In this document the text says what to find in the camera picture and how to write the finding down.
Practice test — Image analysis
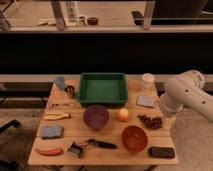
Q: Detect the blue sponge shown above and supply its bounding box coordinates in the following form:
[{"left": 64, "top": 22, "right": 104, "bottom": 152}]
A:
[{"left": 41, "top": 125, "right": 63, "bottom": 139}]

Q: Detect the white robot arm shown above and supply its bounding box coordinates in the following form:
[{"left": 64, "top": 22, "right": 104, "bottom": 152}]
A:
[{"left": 159, "top": 70, "right": 213, "bottom": 122}]

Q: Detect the purple bowl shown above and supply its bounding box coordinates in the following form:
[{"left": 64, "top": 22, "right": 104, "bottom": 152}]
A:
[{"left": 83, "top": 105, "right": 109, "bottom": 130}]

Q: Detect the red bowl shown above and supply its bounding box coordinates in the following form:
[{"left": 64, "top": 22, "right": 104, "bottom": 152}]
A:
[{"left": 121, "top": 125, "right": 148, "bottom": 153}]

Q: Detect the dark bowl on shelf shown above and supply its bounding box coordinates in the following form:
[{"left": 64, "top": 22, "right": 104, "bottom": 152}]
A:
[{"left": 87, "top": 17, "right": 99, "bottom": 26}]

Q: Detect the green plastic tray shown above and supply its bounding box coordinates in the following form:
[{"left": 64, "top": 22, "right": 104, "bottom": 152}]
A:
[{"left": 77, "top": 73, "right": 128, "bottom": 106}]

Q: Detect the apple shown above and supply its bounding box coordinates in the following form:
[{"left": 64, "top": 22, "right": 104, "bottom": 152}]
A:
[{"left": 117, "top": 108, "right": 129, "bottom": 122}]

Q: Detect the small metal cup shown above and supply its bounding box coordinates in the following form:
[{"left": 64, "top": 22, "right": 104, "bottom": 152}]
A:
[{"left": 65, "top": 85, "right": 76, "bottom": 98}]

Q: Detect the grey blue cloth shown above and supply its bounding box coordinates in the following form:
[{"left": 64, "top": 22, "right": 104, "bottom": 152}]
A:
[{"left": 137, "top": 96, "right": 154, "bottom": 108}]

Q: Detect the blue cup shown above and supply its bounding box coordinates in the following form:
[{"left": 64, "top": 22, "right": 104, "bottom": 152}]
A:
[{"left": 54, "top": 76, "right": 66, "bottom": 91}]

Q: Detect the bunch of dark grapes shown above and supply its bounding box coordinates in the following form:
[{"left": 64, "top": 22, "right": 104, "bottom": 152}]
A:
[{"left": 138, "top": 115, "right": 162, "bottom": 130}]

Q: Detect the banana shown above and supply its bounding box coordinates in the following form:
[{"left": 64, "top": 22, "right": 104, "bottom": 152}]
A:
[{"left": 44, "top": 113, "right": 71, "bottom": 121}]

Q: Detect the black metal clip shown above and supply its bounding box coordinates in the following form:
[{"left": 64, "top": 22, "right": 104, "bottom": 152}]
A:
[{"left": 68, "top": 142, "right": 84, "bottom": 158}]

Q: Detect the small jar on shelf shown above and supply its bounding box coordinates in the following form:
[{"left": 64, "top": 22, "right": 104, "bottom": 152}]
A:
[{"left": 79, "top": 16, "right": 86, "bottom": 26}]

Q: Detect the clear bottle on shelf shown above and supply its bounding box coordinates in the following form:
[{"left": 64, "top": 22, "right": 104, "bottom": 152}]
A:
[{"left": 66, "top": 0, "right": 79, "bottom": 23}]

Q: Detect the red chili pepper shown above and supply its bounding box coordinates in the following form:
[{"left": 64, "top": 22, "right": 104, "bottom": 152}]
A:
[{"left": 35, "top": 148, "right": 64, "bottom": 156}]

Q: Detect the black handled utensil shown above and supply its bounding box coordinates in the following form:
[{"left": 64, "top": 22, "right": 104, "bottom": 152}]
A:
[{"left": 85, "top": 139, "right": 117, "bottom": 149}]

